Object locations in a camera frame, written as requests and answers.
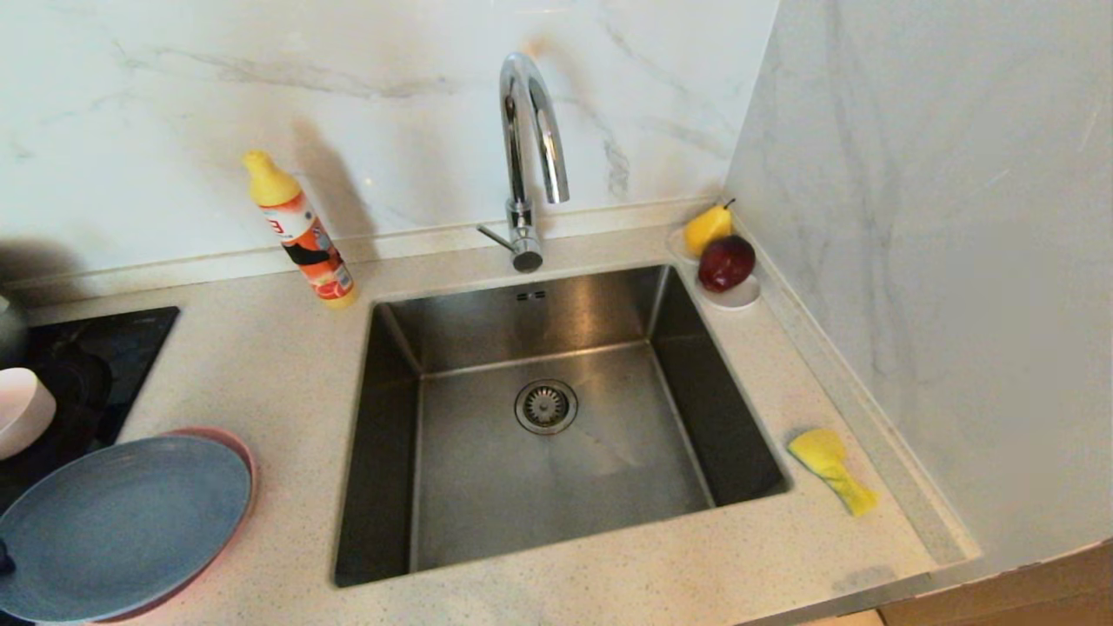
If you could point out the pink plate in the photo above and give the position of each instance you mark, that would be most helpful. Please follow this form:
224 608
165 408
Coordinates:
248 461

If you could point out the black induction cooktop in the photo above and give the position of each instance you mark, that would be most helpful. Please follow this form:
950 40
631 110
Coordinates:
130 339

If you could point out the small white dish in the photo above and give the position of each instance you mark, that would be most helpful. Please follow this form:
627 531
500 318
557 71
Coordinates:
737 300

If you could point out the chrome gooseneck faucet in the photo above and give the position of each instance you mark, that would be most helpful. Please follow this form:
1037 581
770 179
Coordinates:
520 130

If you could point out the orange dish soap bottle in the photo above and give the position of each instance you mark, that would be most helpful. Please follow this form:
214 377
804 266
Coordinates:
306 236

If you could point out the round metal drain strainer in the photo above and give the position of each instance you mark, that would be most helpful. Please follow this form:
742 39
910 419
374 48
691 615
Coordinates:
545 406

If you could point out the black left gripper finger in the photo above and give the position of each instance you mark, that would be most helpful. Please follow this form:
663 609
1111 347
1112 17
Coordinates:
4 561

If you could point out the yellow pear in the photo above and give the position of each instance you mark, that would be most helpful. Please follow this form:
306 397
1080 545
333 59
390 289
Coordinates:
706 228

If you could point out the stainless steel sink basin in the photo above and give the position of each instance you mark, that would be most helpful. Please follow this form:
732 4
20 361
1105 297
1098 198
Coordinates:
487 504

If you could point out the dark red apple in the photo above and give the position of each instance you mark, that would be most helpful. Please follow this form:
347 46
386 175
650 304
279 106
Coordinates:
727 263

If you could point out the pale pink bowl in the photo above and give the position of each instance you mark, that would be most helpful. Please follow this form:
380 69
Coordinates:
24 409

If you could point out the blue grey plate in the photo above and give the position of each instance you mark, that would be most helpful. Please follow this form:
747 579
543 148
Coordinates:
122 530

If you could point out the yellow green sponge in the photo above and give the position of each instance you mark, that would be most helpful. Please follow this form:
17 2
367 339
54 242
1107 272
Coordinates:
826 456

